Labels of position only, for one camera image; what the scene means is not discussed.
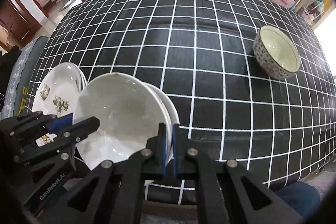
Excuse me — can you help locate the blue jeans knee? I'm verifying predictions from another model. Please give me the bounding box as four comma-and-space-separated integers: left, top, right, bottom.
275, 181, 321, 220

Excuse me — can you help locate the green patterned bowl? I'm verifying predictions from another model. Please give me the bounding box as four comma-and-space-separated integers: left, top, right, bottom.
253, 25, 301, 80

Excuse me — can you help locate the grey sofa cover embroidered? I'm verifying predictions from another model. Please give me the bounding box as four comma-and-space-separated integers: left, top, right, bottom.
1, 36, 49, 119

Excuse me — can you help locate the white bowl floral outside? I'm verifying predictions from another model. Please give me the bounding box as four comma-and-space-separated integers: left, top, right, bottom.
73, 73, 173, 169

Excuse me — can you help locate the dark brown wooden door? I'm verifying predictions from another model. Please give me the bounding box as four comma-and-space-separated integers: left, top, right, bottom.
1, 0, 42, 48

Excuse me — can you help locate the black white grid tablecloth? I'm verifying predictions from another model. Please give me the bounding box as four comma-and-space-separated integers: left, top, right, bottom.
25, 0, 335, 190

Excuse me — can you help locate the small plate bird pattern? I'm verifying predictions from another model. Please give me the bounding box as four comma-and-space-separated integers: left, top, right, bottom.
32, 62, 81, 147

